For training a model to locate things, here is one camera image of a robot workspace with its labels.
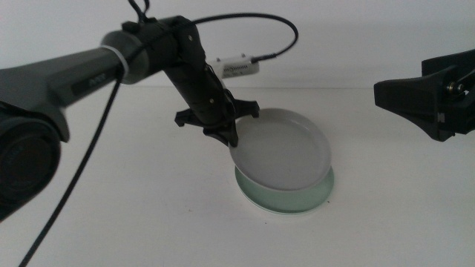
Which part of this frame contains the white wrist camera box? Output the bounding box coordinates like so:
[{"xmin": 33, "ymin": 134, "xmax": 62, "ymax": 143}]
[{"xmin": 216, "ymin": 53, "xmax": 260, "ymax": 79}]

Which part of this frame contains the white cable tie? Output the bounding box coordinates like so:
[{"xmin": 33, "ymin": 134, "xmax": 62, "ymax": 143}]
[{"xmin": 100, "ymin": 44, "xmax": 130, "ymax": 79}]

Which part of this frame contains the grey shallow bowl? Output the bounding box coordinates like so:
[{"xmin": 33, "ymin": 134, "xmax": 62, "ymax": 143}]
[{"xmin": 229, "ymin": 108, "xmax": 333, "ymax": 192}]

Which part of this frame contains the pale green shallow bowl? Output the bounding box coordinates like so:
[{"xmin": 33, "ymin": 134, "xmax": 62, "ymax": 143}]
[{"xmin": 234, "ymin": 165, "xmax": 335, "ymax": 214}]

